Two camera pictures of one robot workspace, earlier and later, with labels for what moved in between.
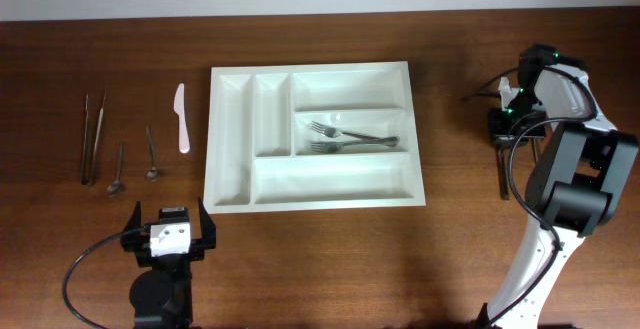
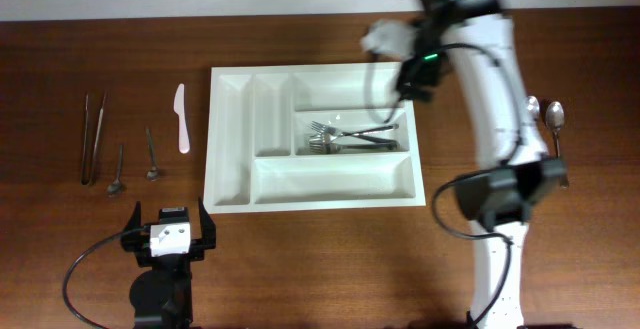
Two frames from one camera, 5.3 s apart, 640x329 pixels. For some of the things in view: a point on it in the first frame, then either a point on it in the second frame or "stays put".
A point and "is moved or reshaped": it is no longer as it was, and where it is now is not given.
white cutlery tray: (258, 156) stays put
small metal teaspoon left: (115, 188) stays put
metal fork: (503, 163) is moved or reshaped
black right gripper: (516, 136) → (417, 89)
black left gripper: (201, 242) stays put
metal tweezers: (87, 175) stays put
